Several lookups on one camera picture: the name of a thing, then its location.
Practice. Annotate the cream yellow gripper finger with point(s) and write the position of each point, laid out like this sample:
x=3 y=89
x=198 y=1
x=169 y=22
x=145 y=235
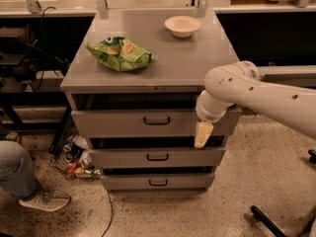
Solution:
x=203 y=133

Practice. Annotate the grey top drawer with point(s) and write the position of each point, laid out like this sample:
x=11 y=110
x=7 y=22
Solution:
x=135 y=123

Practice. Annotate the grey drawer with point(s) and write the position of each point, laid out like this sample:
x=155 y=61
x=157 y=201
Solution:
x=135 y=123
x=156 y=158
x=157 y=182

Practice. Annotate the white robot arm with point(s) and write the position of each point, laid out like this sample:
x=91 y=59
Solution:
x=239 y=83

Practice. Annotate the grey middle drawer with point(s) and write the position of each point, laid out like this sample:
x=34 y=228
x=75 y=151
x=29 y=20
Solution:
x=156 y=158

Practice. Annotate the grey bottom drawer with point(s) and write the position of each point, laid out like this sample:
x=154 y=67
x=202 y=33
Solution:
x=157 y=182

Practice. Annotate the grey drawer cabinet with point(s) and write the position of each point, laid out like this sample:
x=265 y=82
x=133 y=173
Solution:
x=172 y=81

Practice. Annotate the black chair base leg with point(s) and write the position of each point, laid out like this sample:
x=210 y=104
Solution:
x=259 y=215

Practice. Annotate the white ceramic bowl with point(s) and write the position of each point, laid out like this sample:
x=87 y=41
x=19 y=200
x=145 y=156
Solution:
x=182 y=26

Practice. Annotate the green chip bag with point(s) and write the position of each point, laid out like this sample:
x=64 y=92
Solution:
x=121 y=54

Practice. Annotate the white sneaker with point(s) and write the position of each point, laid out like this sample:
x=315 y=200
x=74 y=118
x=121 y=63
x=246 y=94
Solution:
x=46 y=200

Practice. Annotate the person leg in jeans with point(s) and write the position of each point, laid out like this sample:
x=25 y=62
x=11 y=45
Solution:
x=17 y=175

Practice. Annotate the black machine on shelf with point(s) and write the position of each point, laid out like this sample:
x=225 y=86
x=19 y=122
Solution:
x=22 y=58

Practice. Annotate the wire basket of cans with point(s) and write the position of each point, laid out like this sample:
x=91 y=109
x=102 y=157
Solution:
x=74 y=160

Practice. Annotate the metal workbench frame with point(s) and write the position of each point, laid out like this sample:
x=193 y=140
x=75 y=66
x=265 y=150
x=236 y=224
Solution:
x=276 y=34

